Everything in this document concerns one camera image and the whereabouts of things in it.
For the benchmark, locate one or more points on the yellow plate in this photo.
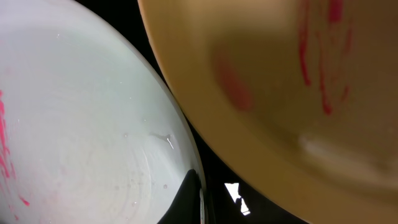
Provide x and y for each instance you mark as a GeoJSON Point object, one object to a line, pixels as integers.
{"type": "Point", "coordinates": [299, 98]}

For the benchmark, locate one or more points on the mint green plate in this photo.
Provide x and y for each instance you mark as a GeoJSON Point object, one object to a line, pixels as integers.
{"type": "Point", "coordinates": [89, 132]}

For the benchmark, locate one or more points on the round black serving tray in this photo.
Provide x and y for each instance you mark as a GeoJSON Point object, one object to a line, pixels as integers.
{"type": "Point", "coordinates": [231, 200]}

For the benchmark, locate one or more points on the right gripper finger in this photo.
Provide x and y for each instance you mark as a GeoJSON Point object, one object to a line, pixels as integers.
{"type": "Point", "coordinates": [185, 207]}

